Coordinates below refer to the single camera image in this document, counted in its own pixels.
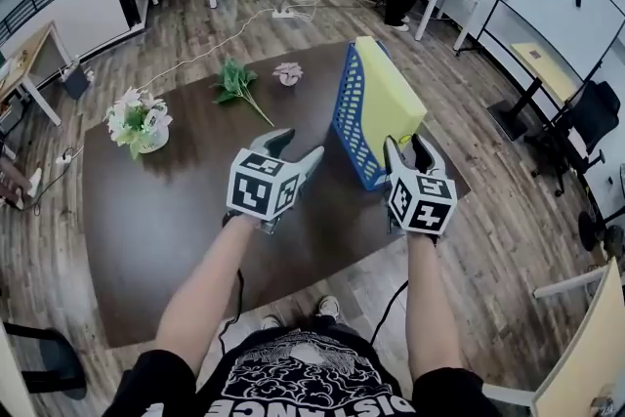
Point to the person's black printed t-shirt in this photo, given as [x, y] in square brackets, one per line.
[303, 376]

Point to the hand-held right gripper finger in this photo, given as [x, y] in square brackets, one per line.
[427, 158]
[394, 161]

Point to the small pink artificial flower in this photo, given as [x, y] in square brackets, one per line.
[288, 72]

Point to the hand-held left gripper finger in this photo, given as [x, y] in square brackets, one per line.
[310, 163]
[273, 142]

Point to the person's white shoe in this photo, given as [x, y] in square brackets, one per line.
[271, 322]
[328, 306]

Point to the white pot of pale flowers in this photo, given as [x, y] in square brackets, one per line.
[139, 122]

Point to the person's right forearm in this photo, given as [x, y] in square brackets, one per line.
[432, 307]

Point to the dark grey floor box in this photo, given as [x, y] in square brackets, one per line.
[76, 82]

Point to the large rolling whiteboard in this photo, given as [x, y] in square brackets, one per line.
[561, 0]

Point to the blue mesh file holder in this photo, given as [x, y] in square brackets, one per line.
[354, 127]

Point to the pale yellow table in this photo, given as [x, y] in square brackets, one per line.
[586, 356]

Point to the light wooden desk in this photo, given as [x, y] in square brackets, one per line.
[29, 58]

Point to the small white power strip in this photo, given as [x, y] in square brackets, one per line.
[64, 158]

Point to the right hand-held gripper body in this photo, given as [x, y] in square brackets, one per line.
[422, 205]

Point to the black office chair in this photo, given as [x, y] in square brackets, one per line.
[588, 117]

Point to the yellow folder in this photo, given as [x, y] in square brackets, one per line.
[390, 97]

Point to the green leafy artificial sprig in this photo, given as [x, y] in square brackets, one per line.
[237, 80]

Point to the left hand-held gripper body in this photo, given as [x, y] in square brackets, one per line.
[254, 188]

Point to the person's left forearm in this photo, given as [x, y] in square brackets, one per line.
[210, 288]

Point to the yellow-topped desk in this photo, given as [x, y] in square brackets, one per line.
[544, 68]

